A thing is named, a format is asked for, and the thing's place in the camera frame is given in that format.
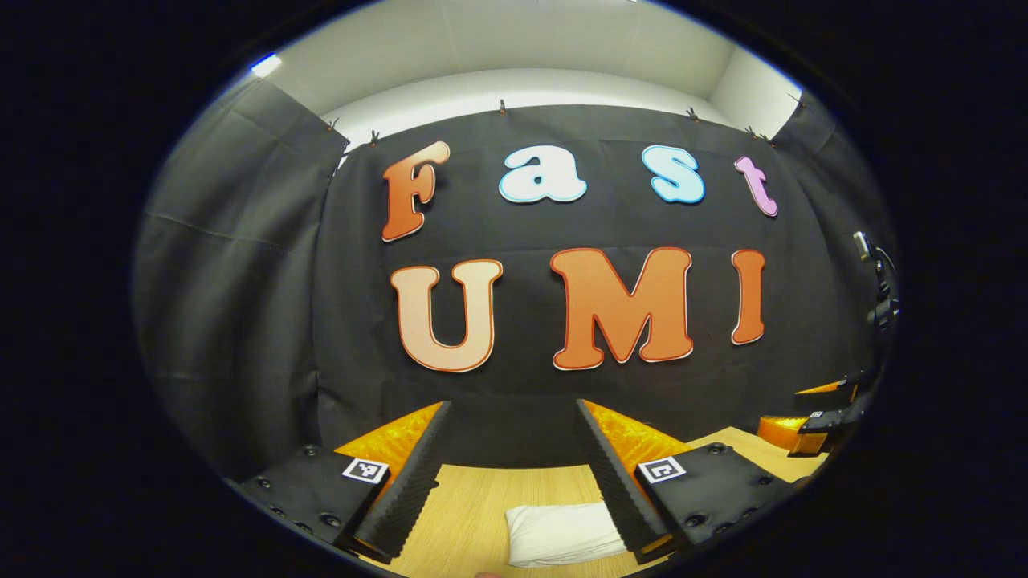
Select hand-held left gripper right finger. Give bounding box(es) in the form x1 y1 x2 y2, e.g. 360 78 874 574
575 398 816 564

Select black metal stand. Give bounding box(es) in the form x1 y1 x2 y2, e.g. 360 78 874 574
867 257 901 330

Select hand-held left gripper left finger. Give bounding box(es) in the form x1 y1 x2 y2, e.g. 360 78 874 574
227 400 453 564

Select white jeans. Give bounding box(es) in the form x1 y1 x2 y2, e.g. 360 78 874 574
504 502 631 568

